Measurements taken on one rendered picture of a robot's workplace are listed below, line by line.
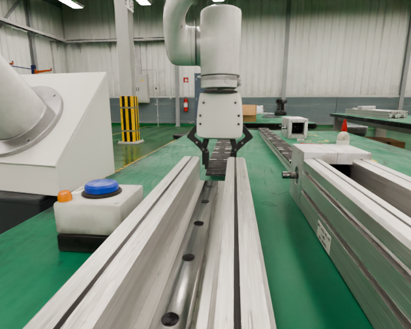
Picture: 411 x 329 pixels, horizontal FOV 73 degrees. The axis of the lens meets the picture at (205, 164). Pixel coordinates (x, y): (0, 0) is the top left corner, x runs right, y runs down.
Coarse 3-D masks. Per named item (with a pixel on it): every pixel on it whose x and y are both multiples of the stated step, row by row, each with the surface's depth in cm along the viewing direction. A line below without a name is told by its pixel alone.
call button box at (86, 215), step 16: (80, 192) 34; (112, 192) 34; (128, 192) 34; (64, 208) 31; (80, 208) 31; (96, 208) 30; (112, 208) 30; (128, 208) 32; (64, 224) 31; (80, 224) 31; (96, 224) 31; (112, 224) 31; (64, 240) 32; (80, 240) 32; (96, 240) 31
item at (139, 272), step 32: (192, 160) 41; (160, 192) 27; (192, 192) 38; (224, 192) 27; (128, 224) 20; (160, 224) 21; (192, 224) 26; (224, 224) 20; (256, 224) 20; (96, 256) 15; (128, 256) 15; (160, 256) 21; (192, 256) 21; (224, 256) 15; (256, 256) 15; (64, 288) 13; (96, 288) 13; (128, 288) 15; (160, 288) 19; (192, 288) 17; (224, 288) 13; (256, 288) 13; (32, 320) 11; (64, 320) 11; (96, 320) 11; (128, 320) 15; (160, 320) 15; (192, 320) 16; (224, 320) 11; (256, 320) 11
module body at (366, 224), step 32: (320, 160) 41; (320, 192) 34; (352, 192) 27; (384, 192) 33; (320, 224) 34; (352, 224) 25; (384, 224) 20; (352, 256) 25; (384, 256) 20; (352, 288) 25; (384, 288) 19; (384, 320) 19
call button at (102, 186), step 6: (96, 180) 35; (102, 180) 35; (108, 180) 35; (114, 180) 35; (84, 186) 33; (90, 186) 32; (96, 186) 32; (102, 186) 32; (108, 186) 33; (114, 186) 33; (90, 192) 32; (96, 192) 32; (102, 192) 32; (108, 192) 33
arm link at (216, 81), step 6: (204, 78) 57; (210, 78) 56; (216, 78) 55; (222, 78) 55; (228, 78) 56; (234, 78) 56; (204, 84) 57; (210, 84) 56; (216, 84) 56; (222, 84) 56; (228, 84) 56; (234, 84) 57; (240, 84) 59; (234, 90) 59
